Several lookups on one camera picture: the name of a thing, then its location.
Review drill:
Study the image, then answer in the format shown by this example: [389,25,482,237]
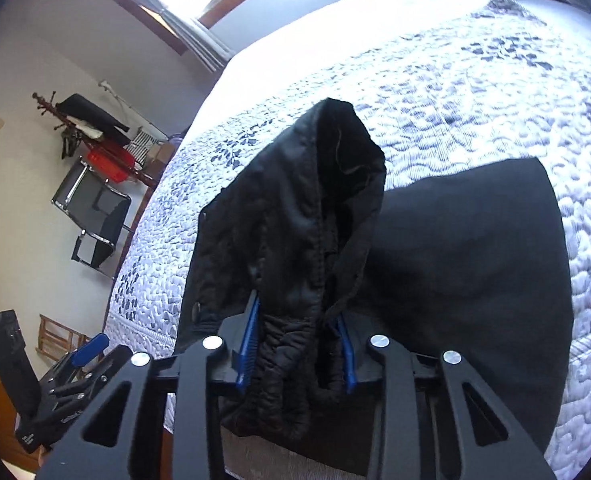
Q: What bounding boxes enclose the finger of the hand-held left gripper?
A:
[70,332,110,367]
[50,344,133,402]

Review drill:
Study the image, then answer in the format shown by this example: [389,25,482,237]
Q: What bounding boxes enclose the black chrome folding chair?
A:
[50,160,133,278]

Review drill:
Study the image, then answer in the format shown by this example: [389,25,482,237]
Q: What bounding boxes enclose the cardboard box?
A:
[148,142,176,168]

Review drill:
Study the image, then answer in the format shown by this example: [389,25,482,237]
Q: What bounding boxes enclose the red hanging cloth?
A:
[85,145,136,186]

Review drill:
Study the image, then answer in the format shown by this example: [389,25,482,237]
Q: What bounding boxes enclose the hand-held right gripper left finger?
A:
[35,295,263,480]

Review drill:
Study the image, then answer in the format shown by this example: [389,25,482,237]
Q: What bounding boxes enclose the black hanging garment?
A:
[55,92,131,146]

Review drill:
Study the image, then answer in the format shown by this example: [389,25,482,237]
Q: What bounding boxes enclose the white wire rack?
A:
[125,130,158,163]

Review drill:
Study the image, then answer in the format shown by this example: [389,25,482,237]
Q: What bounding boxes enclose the black pants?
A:
[162,97,576,461]

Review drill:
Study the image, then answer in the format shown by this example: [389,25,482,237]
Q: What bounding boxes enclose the quilted white patterned bed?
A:
[102,0,591,480]

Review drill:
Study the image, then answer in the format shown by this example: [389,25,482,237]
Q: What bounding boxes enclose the wooden window frame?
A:
[55,0,321,58]

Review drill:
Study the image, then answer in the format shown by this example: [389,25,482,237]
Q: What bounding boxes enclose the grey window curtain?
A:
[75,0,236,73]

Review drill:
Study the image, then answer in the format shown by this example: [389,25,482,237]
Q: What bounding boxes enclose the wooden coat rack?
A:
[32,90,166,191]

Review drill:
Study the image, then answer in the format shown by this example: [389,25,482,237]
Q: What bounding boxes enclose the small wooden rack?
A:
[39,314,88,361]

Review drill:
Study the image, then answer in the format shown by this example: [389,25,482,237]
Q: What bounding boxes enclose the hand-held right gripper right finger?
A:
[333,310,559,480]

